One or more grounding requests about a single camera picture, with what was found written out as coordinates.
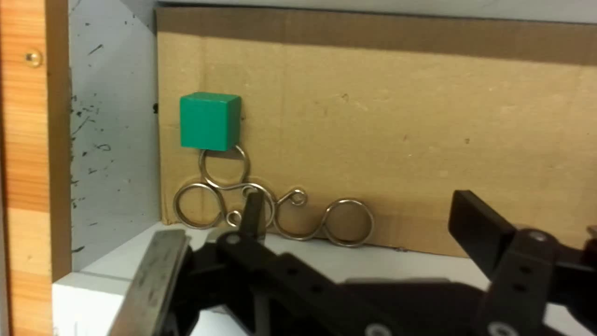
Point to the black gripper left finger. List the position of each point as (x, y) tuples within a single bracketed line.
[(268, 294)]

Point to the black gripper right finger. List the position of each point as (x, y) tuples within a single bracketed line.
[(526, 272)]

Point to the green block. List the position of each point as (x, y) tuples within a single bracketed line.
[(209, 122)]

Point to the cardboard sink liner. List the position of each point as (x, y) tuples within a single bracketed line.
[(393, 111)]

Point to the white toy sink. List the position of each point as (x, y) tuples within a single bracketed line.
[(113, 124)]

